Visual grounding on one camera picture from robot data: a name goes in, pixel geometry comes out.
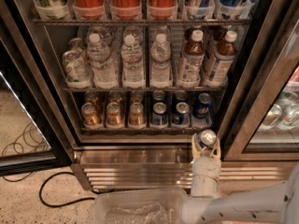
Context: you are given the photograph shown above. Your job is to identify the brown tea bottle right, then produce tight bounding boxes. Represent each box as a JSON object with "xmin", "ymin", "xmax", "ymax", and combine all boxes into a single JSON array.
[{"xmin": 204, "ymin": 31, "xmax": 237, "ymax": 88}]

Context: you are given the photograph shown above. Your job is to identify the stainless steel fridge grille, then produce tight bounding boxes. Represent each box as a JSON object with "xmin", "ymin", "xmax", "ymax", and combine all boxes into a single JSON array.
[{"xmin": 71, "ymin": 147, "xmax": 296, "ymax": 191}]

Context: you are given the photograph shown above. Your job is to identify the green white bottle top shelf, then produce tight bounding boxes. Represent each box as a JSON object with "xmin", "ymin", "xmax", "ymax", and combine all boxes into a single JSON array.
[{"xmin": 35, "ymin": 0, "xmax": 67, "ymax": 20}]

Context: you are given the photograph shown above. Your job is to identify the red coca-cola bottle right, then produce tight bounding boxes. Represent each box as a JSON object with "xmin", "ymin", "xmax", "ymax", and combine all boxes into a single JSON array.
[{"xmin": 149, "ymin": 0, "xmax": 175, "ymax": 19}]

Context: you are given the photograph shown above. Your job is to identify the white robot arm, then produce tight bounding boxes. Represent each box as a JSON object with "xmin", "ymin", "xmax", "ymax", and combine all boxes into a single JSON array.
[{"xmin": 180, "ymin": 133, "xmax": 299, "ymax": 224}]

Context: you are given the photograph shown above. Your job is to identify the gold can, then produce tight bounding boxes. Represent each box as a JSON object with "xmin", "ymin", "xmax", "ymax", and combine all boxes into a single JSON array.
[
  {"xmin": 107, "ymin": 102, "xmax": 121, "ymax": 126},
  {"xmin": 129, "ymin": 103, "xmax": 145, "ymax": 125},
  {"xmin": 108, "ymin": 91, "xmax": 123, "ymax": 104},
  {"xmin": 81, "ymin": 103, "xmax": 101, "ymax": 126},
  {"xmin": 84, "ymin": 91, "xmax": 99, "ymax": 105},
  {"xmin": 130, "ymin": 91, "xmax": 144, "ymax": 103}
]

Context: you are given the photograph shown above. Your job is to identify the gold can front middle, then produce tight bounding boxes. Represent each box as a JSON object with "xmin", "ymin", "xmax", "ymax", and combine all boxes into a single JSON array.
[{"xmin": 107, "ymin": 102, "xmax": 121, "ymax": 126}]

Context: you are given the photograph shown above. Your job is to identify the clear water bottle left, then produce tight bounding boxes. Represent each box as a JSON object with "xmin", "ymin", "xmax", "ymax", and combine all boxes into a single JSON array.
[{"xmin": 87, "ymin": 34, "xmax": 118, "ymax": 89}]

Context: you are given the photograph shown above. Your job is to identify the brown tea bottle left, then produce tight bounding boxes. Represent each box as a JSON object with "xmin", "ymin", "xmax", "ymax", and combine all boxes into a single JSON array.
[{"xmin": 178, "ymin": 30, "xmax": 205, "ymax": 88}]

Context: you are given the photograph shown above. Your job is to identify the silver can behind right door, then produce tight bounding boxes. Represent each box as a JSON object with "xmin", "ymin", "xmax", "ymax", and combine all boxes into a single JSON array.
[{"xmin": 278, "ymin": 104, "xmax": 299, "ymax": 130}]

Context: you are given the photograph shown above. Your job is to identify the gold can front left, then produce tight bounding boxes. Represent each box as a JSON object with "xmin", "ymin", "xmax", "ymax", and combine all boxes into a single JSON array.
[{"xmin": 81, "ymin": 103, "xmax": 101, "ymax": 126}]

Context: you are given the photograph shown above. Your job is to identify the clear water bottle right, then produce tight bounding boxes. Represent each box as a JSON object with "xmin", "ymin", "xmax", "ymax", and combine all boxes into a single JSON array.
[{"xmin": 150, "ymin": 34, "xmax": 171, "ymax": 88}]

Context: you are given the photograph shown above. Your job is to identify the gold can rear right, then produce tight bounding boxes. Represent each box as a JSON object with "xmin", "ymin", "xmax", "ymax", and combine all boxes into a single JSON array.
[{"xmin": 130, "ymin": 91, "xmax": 144, "ymax": 103}]

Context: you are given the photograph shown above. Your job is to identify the silver green can rear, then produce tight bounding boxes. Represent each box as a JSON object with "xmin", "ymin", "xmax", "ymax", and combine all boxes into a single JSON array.
[{"xmin": 68, "ymin": 37, "xmax": 85, "ymax": 55}]

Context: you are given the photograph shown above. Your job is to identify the gold can rear middle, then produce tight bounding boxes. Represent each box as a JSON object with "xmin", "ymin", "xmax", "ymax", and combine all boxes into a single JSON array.
[{"xmin": 108, "ymin": 91, "xmax": 123, "ymax": 104}]

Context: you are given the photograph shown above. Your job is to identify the gold can front right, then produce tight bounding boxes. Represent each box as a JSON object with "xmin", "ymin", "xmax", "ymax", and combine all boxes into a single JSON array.
[{"xmin": 129, "ymin": 103, "xmax": 145, "ymax": 125}]

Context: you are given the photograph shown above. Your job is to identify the black power cable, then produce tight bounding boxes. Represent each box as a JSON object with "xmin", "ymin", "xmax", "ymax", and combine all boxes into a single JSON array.
[{"xmin": 38, "ymin": 171, "xmax": 101, "ymax": 209}]

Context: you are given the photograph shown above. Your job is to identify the clear plastic bin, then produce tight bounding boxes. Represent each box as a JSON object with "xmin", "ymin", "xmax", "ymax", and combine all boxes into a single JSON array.
[{"xmin": 93, "ymin": 189, "xmax": 188, "ymax": 224}]

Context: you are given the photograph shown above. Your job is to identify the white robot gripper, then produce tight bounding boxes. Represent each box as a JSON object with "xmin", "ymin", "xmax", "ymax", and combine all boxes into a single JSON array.
[{"xmin": 191, "ymin": 133, "xmax": 221, "ymax": 199}]

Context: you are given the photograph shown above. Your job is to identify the open glass fridge door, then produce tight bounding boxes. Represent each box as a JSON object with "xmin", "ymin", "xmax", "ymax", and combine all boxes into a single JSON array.
[{"xmin": 0, "ymin": 41, "xmax": 70, "ymax": 176}]

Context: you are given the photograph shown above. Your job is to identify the clear water bottle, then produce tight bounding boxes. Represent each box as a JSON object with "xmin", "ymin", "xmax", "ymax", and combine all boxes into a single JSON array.
[
  {"xmin": 121, "ymin": 35, "xmax": 145, "ymax": 88},
  {"xmin": 87, "ymin": 34, "xmax": 118, "ymax": 89},
  {"xmin": 150, "ymin": 34, "xmax": 171, "ymax": 88}
]

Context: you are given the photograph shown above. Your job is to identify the blue pepsi can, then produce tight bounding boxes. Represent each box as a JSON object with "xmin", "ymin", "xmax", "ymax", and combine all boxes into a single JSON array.
[
  {"xmin": 151, "ymin": 103, "xmax": 167, "ymax": 125},
  {"xmin": 152, "ymin": 91, "xmax": 165, "ymax": 104},
  {"xmin": 192, "ymin": 92, "xmax": 212, "ymax": 119},
  {"xmin": 198, "ymin": 129, "xmax": 217, "ymax": 149},
  {"xmin": 172, "ymin": 102, "xmax": 190, "ymax": 125},
  {"xmin": 173, "ymin": 91, "xmax": 188, "ymax": 105}
]

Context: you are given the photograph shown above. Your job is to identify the gold can rear left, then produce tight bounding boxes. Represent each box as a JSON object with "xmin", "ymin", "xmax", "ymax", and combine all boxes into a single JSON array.
[{"xmin": 84, "ymin": 91, "xmax": 99, "ymax": 105}]

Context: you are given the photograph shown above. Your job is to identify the red coca-cola bottle middle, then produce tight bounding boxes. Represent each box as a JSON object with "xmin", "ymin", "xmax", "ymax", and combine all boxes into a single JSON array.
[{"xmin": 112, "ymin": 0, "xmax": 140, "ymax": 20}]

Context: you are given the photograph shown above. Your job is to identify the brown tea bottle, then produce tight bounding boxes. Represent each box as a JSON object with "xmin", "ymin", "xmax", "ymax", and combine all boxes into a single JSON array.
[
  {"xmin": 178, "ymin": 30, "xmax": 205, "ymax": 88},
  {"xmin": 204, "ymin": 31, "xmax": 237, "ymax": 88}
]

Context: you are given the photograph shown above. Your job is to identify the clear water bottle middle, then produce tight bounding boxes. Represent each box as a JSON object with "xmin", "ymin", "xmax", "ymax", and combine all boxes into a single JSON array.
[{"xmin": 121, "ymin": 35, "xmax": 145, "ymax": 88}]

